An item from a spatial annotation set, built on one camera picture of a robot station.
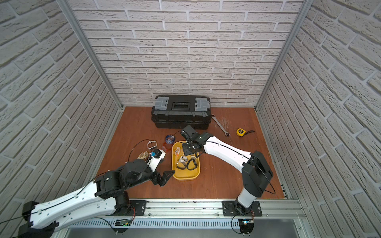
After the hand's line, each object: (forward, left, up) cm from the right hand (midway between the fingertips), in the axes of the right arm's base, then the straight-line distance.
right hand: (189, 148), depth 84 cm
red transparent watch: (+6, +17, -9) cm, 20 cm away
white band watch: (+12, +25, -9) cm, 30 cm away
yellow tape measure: (+16, -37, -10) cm, 41 cm away
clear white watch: (-3, +4, -7) cm, 9 cm away
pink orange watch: (+3, +8, -8) cm, 12 cm away
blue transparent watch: (+13, +13, -8) cm, 20 cm away
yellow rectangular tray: (-13, +4, -6) cm, 15 cm away
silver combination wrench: (+16, -27, -11) cm, 33 cm away
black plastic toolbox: (+24, +6, +6) cm, 26 cm away
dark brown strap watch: (-8, +7, -9) cm, 13 cm away
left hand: (-13, +9, +9) cm, 18 cm away
